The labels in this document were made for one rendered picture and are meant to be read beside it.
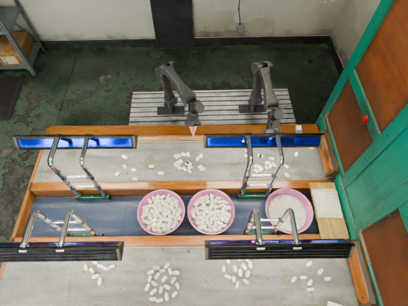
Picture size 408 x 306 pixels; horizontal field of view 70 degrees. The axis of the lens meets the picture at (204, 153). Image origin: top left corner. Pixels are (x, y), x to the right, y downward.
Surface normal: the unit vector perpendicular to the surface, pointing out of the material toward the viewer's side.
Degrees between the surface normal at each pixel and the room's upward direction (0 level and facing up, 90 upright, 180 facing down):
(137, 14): 90
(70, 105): 0
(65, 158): 0
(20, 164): 0
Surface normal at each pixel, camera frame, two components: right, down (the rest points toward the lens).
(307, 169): 0.00, -0.52
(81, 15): 0.03, 0.85
